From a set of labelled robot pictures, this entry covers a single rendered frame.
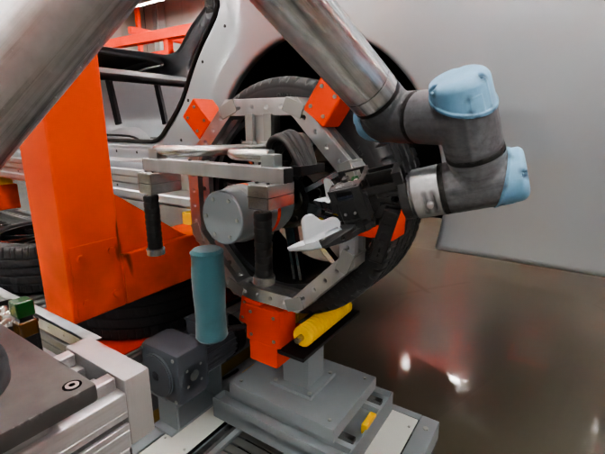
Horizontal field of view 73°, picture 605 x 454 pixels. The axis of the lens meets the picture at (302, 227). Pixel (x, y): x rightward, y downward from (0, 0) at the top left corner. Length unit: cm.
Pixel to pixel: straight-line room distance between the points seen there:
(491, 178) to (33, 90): 50
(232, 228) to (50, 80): 69
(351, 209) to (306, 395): 85
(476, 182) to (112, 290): 106
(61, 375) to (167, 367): 85
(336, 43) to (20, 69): 36
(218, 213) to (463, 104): 61
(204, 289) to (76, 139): 51
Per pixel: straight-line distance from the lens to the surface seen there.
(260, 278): 81
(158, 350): 135
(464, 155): 57
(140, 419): 58
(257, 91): 115
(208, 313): 113
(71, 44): 30
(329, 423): 130
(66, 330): 161
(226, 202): 93
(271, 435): 141
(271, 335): 116
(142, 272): 139
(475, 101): 54
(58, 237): 125
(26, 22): 28
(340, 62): 56
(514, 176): 59
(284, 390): 142
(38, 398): 47
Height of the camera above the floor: 106
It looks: 14 degrees down
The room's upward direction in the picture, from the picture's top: straight up
